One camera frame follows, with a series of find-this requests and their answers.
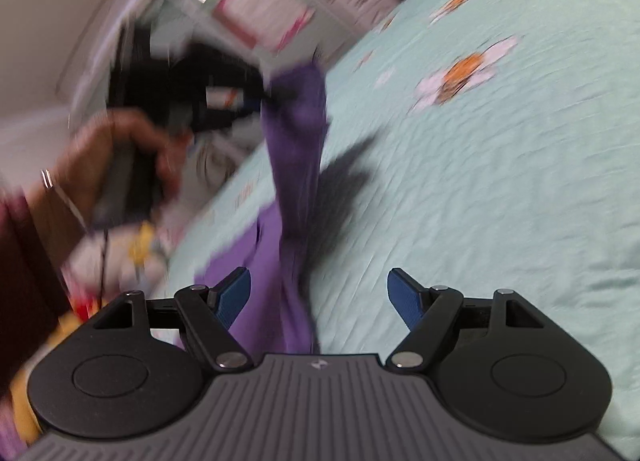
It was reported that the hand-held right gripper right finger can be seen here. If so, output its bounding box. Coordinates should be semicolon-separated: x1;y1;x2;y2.
387;267;546;373

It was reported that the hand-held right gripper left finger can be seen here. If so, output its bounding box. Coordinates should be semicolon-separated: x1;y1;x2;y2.
94;267;253;373

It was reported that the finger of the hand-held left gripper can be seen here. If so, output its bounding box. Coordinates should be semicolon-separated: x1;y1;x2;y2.
259;78;301;109

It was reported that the purple t-shirt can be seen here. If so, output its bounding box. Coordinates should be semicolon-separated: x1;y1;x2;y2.
192;61;331;357

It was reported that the person's left forearm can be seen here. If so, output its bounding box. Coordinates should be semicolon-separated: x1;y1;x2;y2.
0;161;101;392

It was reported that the person's left hand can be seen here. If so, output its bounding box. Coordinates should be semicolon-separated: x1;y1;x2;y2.
52;108;183;222

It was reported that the grey sliding-door wardrobe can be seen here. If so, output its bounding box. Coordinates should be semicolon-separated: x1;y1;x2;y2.
65;0;416;106

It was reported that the small yellow plush toy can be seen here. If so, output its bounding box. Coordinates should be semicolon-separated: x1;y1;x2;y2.
127;223;161;267

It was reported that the bee-print quilted bedspread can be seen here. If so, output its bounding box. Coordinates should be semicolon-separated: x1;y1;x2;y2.
165;0;640;452

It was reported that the white cat plush toy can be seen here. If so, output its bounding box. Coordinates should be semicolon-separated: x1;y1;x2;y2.
65;191;201;292

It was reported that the yellow bear plush toy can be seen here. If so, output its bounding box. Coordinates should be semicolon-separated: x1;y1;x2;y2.
10;311;96;442

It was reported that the pink-bordered wall poster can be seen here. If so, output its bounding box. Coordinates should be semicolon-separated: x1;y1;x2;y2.
215;0;316;49

